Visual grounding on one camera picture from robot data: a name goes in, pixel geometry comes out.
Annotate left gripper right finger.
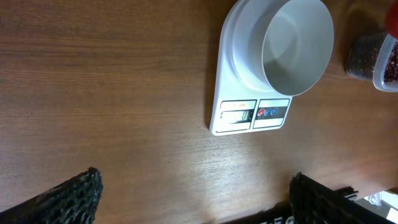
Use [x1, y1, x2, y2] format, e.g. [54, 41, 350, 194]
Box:
[289, 172, 392, 224]

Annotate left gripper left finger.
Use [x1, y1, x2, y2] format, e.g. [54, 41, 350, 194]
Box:
[1, 167, 104, 224]

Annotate white digital kitchen scale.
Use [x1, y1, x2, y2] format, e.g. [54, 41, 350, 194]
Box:
[210, 0, 292, 136]

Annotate white round bowl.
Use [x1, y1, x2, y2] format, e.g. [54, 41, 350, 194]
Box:
[229, 0, 334, 96]

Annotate red adzuki beans in container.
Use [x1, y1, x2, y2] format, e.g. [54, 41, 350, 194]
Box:
[384, 42, 397, 83]

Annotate clear plastic food container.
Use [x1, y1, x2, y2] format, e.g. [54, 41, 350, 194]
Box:
[373, 34, 397, 93]

